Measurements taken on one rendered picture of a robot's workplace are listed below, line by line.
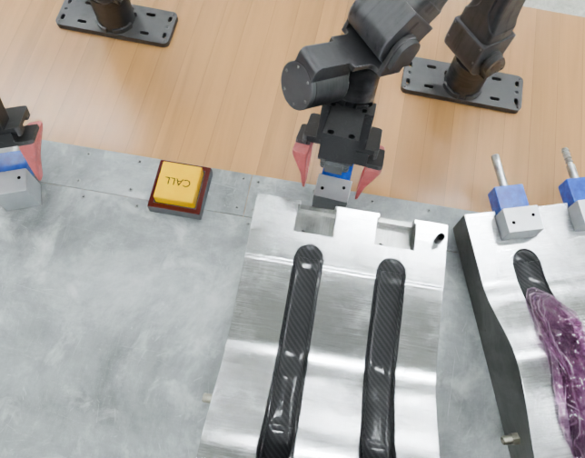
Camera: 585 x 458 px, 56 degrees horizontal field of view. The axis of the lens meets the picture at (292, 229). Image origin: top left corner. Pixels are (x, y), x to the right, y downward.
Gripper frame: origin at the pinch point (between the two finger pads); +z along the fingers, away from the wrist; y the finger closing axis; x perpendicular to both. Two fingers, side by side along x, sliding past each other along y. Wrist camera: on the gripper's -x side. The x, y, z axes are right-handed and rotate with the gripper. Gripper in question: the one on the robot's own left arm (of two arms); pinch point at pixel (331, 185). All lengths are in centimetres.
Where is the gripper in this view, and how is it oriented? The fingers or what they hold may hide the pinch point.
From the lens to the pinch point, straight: 80.6
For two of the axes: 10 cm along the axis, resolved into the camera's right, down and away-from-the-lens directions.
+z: -1.4, 7.6, 6.4
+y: 9.7, 2.4, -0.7
